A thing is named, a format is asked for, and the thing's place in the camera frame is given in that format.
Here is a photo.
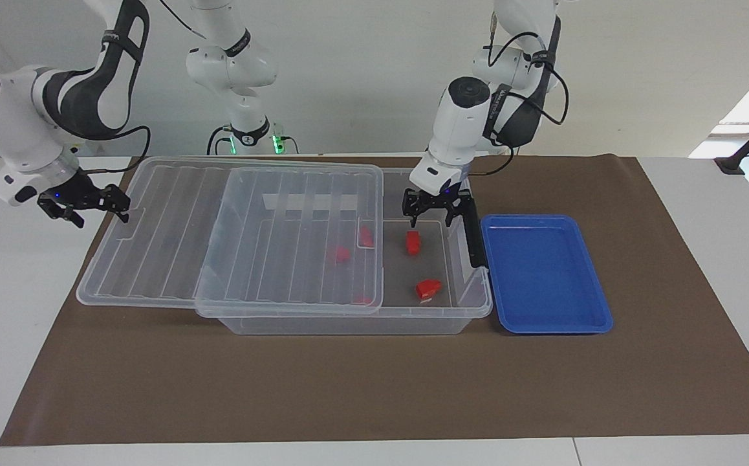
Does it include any clear plastic box lid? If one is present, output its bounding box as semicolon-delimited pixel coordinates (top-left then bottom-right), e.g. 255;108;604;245
77;157;385;316

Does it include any clear plastic storage box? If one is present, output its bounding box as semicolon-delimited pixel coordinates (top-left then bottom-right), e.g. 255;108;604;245
197;167;493;335

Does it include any blue plastic tray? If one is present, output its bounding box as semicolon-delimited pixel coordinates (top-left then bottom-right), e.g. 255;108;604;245
481;214;613;335

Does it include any brown table mat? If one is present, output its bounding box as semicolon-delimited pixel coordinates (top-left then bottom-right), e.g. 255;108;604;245
0;155;749;447

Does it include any black box latch handle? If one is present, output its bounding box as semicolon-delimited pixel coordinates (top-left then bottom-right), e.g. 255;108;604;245
464;197;488;269

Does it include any black right arm base cable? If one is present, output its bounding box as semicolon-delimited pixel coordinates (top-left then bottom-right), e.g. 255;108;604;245
208;126;234;156

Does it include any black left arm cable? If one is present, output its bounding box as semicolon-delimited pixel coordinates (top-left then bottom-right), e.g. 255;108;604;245
484;31;570;177

